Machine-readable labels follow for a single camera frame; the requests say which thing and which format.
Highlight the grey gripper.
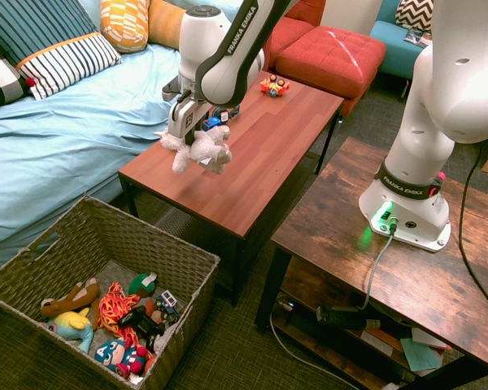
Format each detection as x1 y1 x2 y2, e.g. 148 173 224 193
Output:
168 98 213 147

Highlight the white unicorn stuffed toy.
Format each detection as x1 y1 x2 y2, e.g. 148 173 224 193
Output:
153 124 233 175

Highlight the orange toy robot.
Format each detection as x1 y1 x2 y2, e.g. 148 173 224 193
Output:
259 74 292 99

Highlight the grey woven basket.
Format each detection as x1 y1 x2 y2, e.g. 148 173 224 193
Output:
0 194 221 390

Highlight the blue white toy truck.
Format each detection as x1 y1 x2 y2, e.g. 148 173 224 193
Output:
153 288 181 324

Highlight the pale grey plush toy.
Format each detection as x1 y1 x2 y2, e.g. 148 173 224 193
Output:
152 320 181 355

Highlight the red wood coffee table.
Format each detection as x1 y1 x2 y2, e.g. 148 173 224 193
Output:
117 71 345 308

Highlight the bed with light blue sheet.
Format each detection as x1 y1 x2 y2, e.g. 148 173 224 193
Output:
0 40 188 281

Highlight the plain orange pillow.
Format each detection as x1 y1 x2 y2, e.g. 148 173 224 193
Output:
147 0 188 52

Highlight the yellow patterned pillow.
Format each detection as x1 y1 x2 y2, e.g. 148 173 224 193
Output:
99 0 152 55

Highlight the red sofa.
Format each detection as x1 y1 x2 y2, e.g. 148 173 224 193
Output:
264 0 329 72

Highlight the white blue striped pillow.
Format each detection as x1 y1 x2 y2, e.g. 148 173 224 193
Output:
15 31 124 102

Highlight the green round plush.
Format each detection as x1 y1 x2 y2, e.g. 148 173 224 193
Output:
128 271 159 298

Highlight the red tufted ottoman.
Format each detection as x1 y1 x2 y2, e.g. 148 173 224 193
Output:
274 24 388 119

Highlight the rustic brown wood table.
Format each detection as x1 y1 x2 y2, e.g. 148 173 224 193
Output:
254 136 488 390

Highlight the orange flame pattern plush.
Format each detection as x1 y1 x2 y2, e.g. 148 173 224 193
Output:
96 281 147 347

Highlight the black game controller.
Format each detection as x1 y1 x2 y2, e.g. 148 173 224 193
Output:
117 305 166 353

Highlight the brown dog plush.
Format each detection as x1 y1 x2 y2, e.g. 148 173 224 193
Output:
39 278 101 319

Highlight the dark blue striped pillow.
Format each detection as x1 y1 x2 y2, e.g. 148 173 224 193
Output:
0 0 101 68

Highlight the black white checkered pillow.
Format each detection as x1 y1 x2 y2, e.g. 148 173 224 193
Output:
0 38 37 117

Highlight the blue yellow pony plush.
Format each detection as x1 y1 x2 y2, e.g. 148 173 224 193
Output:
46 306 96 354

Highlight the teal armchair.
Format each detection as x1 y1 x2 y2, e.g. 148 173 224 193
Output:
368 0 434 102

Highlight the Captain America plush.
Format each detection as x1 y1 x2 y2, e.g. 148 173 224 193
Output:
94 337 154 380

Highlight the black power adapter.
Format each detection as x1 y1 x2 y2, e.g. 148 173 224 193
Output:
315 304 381 332

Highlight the magazine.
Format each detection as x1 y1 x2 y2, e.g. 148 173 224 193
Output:
402 27 433 50

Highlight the black white chevron pillow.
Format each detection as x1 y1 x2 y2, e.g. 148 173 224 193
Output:
394 0 435 33

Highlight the white paper sheet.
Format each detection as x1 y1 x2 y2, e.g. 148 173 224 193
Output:
359 328 396 355

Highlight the teal envelope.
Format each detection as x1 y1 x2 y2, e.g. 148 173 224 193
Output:
399 336 445 373

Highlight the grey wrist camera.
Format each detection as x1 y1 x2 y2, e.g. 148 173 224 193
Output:
161 76 192 104

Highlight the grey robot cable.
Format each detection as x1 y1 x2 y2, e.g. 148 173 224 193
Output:
356 232 396 312

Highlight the white cable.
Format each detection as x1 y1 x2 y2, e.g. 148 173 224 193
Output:
268 311 376 390

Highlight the black cable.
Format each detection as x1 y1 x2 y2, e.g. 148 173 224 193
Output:
458 141 488 317

